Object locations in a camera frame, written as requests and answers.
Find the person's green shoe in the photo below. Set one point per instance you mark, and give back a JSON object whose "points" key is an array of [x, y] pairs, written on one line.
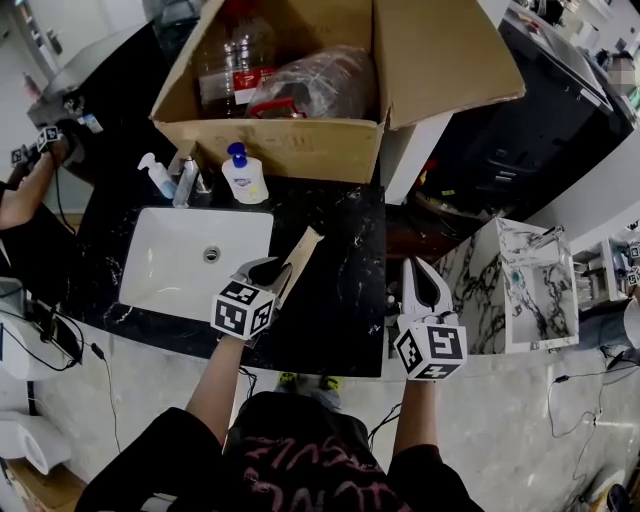
{"points": [[288, 381], [331, 384]]}

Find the chrome faucet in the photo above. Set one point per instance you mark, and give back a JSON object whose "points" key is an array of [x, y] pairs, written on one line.
{"points": [[187, 182], [542, 237]]}

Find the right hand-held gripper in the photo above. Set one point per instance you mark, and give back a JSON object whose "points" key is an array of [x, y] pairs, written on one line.
{"points": [[432, 350]]}

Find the white sink table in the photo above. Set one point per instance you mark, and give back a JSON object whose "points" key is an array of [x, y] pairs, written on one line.
{"points": [[600, 270]]}

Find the white marble sink cabinet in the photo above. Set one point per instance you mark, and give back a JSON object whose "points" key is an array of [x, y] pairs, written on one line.
{"points": [[480, 285]]}

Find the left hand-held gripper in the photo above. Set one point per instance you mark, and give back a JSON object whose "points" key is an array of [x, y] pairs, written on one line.
{"points": [[240, 312]]}

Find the large cardboard box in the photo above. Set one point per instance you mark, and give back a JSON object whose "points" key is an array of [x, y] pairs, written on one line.
{"points": [[300, 150]]}

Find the person's right forearm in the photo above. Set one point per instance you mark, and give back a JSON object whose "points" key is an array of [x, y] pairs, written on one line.
{"points": [[415, 420]]}

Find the black marble vanity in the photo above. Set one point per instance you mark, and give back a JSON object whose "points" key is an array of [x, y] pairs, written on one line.
{"points": [[340, 280]]}

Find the person's left green shoe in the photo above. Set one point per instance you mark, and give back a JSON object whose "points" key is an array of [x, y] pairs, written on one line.
{"points": [[288, 381]]}

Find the white sink basin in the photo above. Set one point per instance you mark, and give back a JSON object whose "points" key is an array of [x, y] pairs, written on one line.
{"points": [[170, 260]]}

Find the white soap bottle blue pump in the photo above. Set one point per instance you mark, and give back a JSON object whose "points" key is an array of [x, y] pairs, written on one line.
{"points": [[245, 180]]}

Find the person's right green shoe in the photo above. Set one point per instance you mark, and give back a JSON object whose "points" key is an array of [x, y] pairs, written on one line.
{"points": [[331, 384]]}

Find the person's black printed shirt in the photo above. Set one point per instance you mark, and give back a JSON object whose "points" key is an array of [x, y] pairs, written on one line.
{"points": [[290, 465]]}

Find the black washing machine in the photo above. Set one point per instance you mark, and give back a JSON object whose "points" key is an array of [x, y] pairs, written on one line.
{"points": [[115, 100]]}

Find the small white pump bottle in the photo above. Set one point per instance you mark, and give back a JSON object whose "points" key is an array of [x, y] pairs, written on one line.
{"points": [[159, 177]]}

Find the clear plastic bottle red label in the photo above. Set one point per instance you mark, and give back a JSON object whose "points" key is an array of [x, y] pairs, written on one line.
{"points": [[235, 65]]}

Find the black cabinet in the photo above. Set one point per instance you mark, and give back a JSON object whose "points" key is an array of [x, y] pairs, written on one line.
{"points": [[530, 125]]}

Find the white rounded appliance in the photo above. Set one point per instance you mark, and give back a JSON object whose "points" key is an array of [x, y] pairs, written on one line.
{"points": [[30, 442]]}

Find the person's left forearm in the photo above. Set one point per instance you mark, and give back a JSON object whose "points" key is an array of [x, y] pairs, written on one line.
{"points": [[215, 390]]}

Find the metal sink drain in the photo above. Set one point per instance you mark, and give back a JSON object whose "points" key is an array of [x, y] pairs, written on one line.
{"points": [[212, 253]]}

